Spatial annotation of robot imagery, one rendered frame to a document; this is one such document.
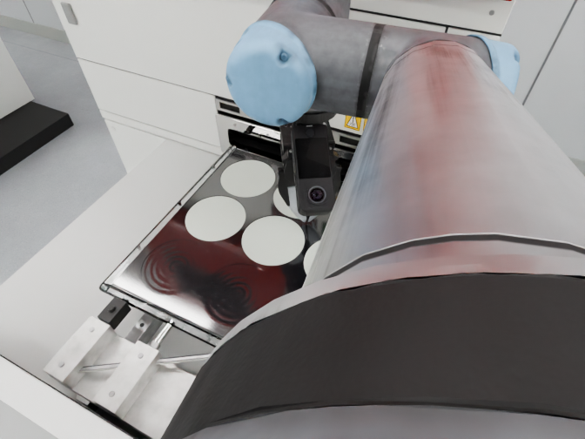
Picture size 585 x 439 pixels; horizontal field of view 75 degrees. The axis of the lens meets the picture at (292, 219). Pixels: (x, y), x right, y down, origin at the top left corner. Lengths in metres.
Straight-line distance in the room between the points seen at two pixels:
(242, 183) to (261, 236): 0.13
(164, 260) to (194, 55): 0.38
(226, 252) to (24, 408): 0.30
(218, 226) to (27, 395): 0.32
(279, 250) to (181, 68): 0.41
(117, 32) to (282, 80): 0.62
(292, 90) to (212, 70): 0.47
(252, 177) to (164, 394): 0.38
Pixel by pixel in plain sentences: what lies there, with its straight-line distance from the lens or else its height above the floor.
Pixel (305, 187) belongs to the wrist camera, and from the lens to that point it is 0.46.
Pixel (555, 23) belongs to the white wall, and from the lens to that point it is 2.16.
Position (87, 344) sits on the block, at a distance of 0.57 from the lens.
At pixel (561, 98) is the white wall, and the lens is 2.30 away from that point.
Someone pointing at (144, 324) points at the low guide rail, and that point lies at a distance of 0.62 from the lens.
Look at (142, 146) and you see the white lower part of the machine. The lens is 1.07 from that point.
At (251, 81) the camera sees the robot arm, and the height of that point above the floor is 1.22.
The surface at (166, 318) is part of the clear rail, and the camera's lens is 0.56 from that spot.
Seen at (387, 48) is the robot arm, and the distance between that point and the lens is 0.32.
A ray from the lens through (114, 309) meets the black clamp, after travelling 0.58.
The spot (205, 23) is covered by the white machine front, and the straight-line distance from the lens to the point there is 0.74.
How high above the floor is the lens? 1.38
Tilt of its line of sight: 49 degrees down
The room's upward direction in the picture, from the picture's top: straight up
